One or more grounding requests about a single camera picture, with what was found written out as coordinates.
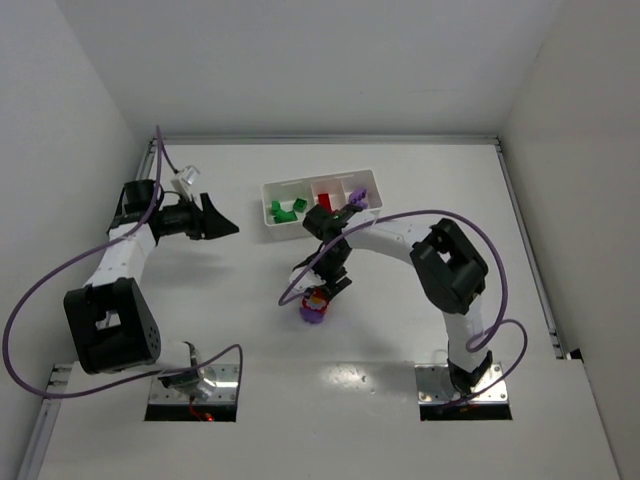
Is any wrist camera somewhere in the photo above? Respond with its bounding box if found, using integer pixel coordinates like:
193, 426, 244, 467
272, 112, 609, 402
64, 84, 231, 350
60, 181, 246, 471
171, 165, 201, 197
287, 267, 324, 296

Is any purple cable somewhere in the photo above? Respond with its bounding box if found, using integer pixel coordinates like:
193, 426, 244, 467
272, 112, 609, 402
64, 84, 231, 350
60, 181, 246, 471
277, 209, 529, 409
2, 124, 244, 399

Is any left base plate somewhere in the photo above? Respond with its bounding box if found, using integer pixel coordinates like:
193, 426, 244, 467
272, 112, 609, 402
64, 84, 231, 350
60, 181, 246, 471
148, 363, 240, 406

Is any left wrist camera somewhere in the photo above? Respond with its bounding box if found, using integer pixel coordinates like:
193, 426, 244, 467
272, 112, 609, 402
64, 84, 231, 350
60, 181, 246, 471
171, 165, 201, 197

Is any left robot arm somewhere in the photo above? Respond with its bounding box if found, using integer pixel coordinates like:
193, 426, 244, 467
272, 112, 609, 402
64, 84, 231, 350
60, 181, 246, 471
63, 180, 239, 379

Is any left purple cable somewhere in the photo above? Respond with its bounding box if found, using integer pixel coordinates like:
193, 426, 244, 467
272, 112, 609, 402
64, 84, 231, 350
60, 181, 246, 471
2, 124, 244, 399

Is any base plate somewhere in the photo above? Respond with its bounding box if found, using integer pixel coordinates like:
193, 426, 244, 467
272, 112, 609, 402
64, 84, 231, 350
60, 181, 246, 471
148, 363, 240, 406
414, 363, 509, 407

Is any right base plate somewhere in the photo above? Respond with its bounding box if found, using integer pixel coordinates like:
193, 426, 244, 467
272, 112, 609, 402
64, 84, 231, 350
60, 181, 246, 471
414, 363, 509, 407

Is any white divided container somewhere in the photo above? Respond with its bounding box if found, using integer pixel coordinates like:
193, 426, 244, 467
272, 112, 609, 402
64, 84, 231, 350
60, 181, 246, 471
261, 169, 383, 241

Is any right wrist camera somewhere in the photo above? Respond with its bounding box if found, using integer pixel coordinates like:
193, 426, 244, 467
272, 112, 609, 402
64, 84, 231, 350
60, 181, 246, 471
287, 267, 324, 296

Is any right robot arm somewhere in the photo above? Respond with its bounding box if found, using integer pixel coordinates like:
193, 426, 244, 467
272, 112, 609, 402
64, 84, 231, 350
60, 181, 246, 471
297, 206, 492, 396

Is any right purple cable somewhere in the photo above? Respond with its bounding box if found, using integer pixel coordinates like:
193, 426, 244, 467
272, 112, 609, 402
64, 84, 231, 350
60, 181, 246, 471
277, 209, 529, 409

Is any santa lego stack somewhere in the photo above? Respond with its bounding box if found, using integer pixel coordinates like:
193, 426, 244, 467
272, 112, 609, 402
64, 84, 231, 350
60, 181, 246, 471
299, 288, 330, 325

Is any purple lego brick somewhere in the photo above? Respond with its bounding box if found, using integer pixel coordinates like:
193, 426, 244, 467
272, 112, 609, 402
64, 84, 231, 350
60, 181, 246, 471
347, 188, 369, 210

